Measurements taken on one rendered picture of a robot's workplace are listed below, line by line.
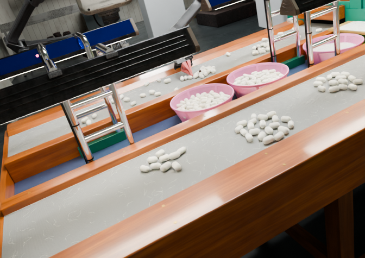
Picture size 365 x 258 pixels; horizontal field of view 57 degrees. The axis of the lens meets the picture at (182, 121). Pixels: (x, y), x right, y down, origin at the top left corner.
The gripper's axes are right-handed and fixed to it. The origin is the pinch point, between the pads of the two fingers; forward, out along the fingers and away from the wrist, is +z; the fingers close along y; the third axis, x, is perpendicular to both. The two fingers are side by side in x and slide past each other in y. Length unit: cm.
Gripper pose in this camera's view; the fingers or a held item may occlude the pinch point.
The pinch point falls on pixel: (191, 74)
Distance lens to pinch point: 171.3
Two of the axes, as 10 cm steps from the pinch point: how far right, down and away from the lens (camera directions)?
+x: -1.0, 4.6, 8.8
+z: 4.8, 8.0, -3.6
